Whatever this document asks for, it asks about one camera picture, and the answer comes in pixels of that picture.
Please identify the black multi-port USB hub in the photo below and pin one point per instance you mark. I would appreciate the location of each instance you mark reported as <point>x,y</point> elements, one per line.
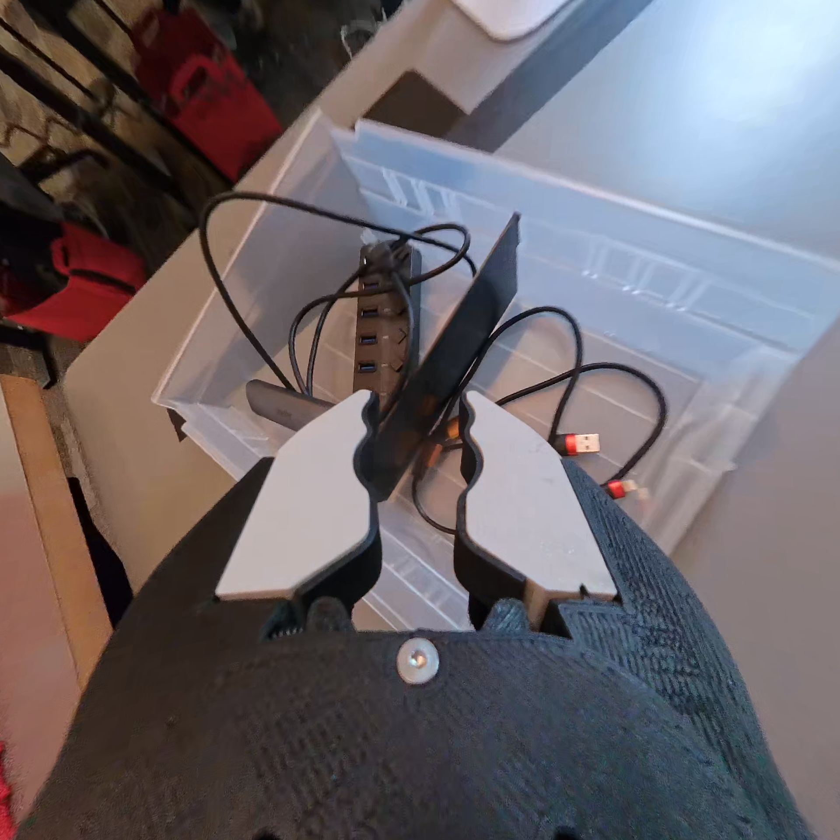
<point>380,328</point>

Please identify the grey slim USB hub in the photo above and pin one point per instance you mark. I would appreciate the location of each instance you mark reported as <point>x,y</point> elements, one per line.
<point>275,403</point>

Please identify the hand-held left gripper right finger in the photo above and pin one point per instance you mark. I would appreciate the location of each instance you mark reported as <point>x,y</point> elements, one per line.
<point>531,518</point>

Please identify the black bin divider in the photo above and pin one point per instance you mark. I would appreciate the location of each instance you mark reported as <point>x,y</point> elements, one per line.
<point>453,348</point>

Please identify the wooden side table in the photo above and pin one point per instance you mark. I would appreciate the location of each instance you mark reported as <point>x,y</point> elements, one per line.
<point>46,492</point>

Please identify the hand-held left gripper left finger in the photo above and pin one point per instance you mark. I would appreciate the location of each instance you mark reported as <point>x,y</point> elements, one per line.
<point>302,518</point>

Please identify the red and black bag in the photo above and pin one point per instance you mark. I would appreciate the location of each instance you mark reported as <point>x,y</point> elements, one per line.
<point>85,289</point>

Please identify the clear plastic bin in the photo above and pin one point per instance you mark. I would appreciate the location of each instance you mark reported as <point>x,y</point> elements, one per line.
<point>656,295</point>

